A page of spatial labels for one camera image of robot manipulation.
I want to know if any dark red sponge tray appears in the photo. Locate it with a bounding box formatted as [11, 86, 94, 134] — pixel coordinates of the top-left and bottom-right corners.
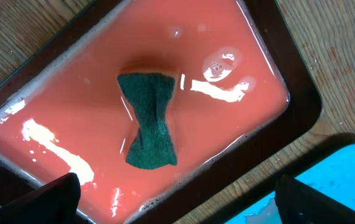
[0, 1, 321, 223]

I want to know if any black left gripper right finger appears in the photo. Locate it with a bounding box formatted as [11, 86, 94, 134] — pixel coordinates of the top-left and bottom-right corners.
[275, 175, 355, 224]

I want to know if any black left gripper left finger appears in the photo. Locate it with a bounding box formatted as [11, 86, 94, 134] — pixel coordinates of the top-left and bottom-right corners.
[0, 173, 81, 224]

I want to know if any teal plastic tray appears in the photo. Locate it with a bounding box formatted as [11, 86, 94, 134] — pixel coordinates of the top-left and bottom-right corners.
[226, 144, 355, 224]

